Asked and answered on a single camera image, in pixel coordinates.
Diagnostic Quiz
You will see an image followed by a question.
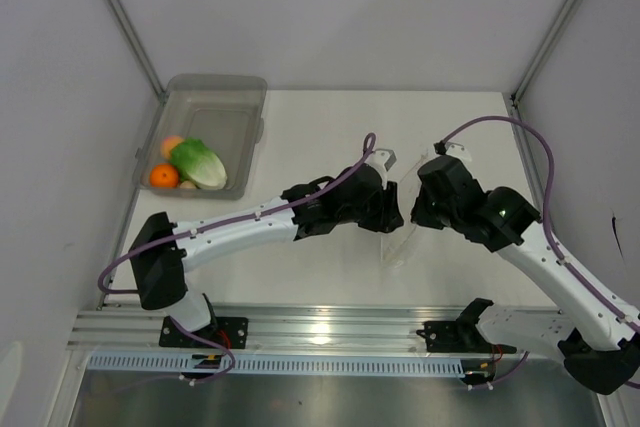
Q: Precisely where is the clear zip top bag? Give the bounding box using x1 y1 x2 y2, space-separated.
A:
380 148 433 269

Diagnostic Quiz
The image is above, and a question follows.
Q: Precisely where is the green plastic lettuce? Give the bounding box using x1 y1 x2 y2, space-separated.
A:
169 138 228 190

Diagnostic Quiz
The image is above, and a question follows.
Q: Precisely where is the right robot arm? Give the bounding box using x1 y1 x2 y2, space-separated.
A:
411 155 639 395

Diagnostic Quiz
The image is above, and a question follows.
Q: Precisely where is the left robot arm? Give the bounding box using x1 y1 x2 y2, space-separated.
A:
129 164 404 347

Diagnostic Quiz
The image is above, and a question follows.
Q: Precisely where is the clear plastic container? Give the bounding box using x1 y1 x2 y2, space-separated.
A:
135 74 267 200

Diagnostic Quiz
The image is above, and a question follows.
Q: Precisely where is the orange fruit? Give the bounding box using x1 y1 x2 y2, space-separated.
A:
148 163 180 189

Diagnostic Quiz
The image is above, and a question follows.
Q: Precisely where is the peach fruit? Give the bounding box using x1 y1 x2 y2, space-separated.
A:
160 135 184 159

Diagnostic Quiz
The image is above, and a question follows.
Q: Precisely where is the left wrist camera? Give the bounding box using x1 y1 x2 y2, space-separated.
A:
366 148 397 173

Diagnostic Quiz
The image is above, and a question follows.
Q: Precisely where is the aluminium mounting rail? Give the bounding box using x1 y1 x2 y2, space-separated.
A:
67 302 614 358

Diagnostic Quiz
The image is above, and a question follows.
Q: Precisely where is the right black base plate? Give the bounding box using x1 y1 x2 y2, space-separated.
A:
415 321 517 354

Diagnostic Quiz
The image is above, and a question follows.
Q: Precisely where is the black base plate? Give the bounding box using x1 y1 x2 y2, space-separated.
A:
159 317 249 350
415 321 517 354

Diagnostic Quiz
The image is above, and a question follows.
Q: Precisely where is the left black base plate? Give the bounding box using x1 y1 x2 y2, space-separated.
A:
159 317 249 350

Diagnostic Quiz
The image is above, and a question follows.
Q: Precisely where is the white slotted cable duct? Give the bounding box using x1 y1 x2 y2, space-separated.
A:
87 351 465 378

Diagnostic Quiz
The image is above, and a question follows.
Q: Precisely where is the right aluminium frame post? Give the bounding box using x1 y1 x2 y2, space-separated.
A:
510 0 584 109

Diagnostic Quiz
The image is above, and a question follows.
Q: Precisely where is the aluminium frame post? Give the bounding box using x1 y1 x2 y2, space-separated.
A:
104 0 165 101
510 0 584 109

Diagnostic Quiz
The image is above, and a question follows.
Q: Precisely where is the left aluminium frame post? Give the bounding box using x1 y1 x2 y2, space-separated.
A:
104 0 165 101

